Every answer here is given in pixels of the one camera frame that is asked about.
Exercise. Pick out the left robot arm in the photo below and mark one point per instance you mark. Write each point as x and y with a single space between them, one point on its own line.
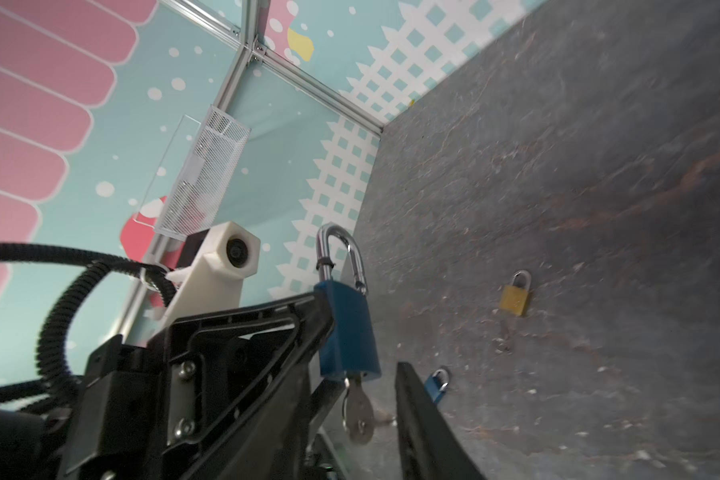
38 386

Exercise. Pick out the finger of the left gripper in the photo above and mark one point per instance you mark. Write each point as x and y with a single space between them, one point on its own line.
234 398

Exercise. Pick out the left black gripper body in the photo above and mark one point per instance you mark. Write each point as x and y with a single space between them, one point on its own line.
114 417

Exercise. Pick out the silver key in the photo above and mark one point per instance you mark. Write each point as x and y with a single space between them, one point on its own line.
358 415

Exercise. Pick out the small blue padlock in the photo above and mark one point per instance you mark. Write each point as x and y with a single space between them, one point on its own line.
437 384

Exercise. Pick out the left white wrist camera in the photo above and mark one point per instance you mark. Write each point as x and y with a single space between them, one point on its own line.
214 279

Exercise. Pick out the brass padlock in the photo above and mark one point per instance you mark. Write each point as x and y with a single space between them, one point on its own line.
515 296

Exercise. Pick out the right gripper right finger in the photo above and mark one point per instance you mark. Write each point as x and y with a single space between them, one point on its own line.
428 449

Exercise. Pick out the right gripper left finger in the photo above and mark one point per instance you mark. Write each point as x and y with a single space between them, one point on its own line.
322 461

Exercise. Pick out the white mesh wall basket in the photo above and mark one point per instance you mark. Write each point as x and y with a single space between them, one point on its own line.
193 174

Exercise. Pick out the large blue padlock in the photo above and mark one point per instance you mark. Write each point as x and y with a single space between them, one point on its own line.
351 349

